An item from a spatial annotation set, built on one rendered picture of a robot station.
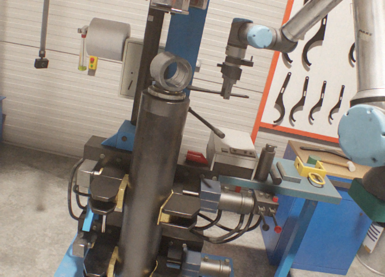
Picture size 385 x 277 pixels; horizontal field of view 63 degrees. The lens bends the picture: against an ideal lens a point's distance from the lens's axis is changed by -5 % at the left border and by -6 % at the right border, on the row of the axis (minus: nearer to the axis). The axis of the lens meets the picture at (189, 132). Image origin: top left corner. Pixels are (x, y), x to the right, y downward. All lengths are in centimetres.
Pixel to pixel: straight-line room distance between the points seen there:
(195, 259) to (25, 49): 281
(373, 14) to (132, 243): 140
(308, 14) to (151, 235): 120
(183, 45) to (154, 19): 21
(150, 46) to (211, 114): 192
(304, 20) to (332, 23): 225
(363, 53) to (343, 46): 273
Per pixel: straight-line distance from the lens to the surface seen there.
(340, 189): 277
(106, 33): 228
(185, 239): 202
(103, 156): 180
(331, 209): 284
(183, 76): 145
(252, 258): 304
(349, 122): 89
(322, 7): 132
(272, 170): 194
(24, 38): 386
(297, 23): 137
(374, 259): 352
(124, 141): 179
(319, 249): 306
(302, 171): 208
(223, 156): 174
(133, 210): 162
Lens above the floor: 184
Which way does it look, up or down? 20 degrees down
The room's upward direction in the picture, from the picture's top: 12 degrees clockwise
